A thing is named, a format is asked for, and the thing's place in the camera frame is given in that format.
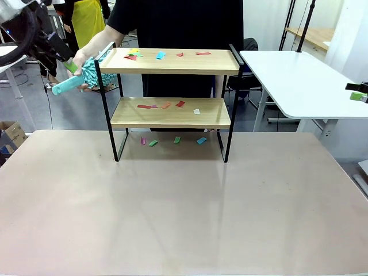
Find large white table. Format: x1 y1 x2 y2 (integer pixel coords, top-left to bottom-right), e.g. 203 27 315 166
239 50 368 141

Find cardboard box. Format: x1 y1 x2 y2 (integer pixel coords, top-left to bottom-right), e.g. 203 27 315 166
0 120 29 155

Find black tripod stand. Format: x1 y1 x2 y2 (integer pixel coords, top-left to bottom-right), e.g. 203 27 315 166
296 0 317 53
278 0 297 52

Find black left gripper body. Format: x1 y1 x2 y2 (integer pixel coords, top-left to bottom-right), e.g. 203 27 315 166
37 30 74 63

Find person in yellow apron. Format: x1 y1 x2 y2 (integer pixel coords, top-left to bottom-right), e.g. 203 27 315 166
53 0 112 51

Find person in black shirt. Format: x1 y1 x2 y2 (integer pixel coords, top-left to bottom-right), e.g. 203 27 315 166
108 0 244 133

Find black office chair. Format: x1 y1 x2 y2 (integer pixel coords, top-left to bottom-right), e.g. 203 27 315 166
226 37 263 100

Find two-tier wood metal shelf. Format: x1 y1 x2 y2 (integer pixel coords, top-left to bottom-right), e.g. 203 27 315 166
94 41 244 163

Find black floor cable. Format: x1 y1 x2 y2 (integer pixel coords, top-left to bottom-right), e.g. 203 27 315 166
42 75 54 130

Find person in grey top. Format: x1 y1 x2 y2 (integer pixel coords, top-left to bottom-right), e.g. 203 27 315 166
40 62 60 87

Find teal microfiber duster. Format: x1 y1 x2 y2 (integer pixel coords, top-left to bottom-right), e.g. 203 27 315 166
51 51 118 96

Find small white table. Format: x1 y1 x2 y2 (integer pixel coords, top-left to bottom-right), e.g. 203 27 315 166
0 43 37 131

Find person's right hand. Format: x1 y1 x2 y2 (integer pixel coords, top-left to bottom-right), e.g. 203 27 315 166
67 48 100 93

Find grey metal rail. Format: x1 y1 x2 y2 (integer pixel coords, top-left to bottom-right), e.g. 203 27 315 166
352 174 368 200

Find wooden desk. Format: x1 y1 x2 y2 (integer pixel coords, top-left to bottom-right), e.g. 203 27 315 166
284 26 336 51

